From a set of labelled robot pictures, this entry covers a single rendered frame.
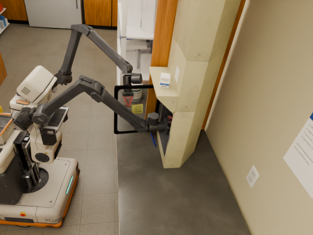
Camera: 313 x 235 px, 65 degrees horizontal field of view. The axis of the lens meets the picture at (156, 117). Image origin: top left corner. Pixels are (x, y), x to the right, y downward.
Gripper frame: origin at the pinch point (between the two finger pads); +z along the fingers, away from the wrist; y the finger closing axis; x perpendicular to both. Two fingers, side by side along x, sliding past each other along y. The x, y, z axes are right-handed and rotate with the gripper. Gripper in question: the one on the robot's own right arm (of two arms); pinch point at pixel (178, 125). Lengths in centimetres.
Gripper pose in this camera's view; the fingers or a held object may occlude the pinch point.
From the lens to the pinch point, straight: 159.4
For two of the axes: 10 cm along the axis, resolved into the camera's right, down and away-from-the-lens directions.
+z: 9.8, -0.2, 1.8
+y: -1.5, -6.4, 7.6
